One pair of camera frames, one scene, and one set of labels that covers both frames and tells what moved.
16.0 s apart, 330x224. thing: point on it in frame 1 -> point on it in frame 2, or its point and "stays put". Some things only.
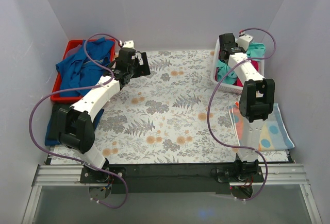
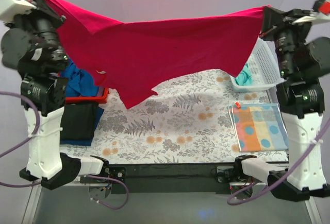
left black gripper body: (142, 64) -> (46, 7)
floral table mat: (176, 115) stays put
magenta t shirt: (255, 64) -> (132, 62)
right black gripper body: (223, 54) -> (279, 18)
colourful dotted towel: (274, 135) stays put
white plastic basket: (215, 60) -> (264, 66)
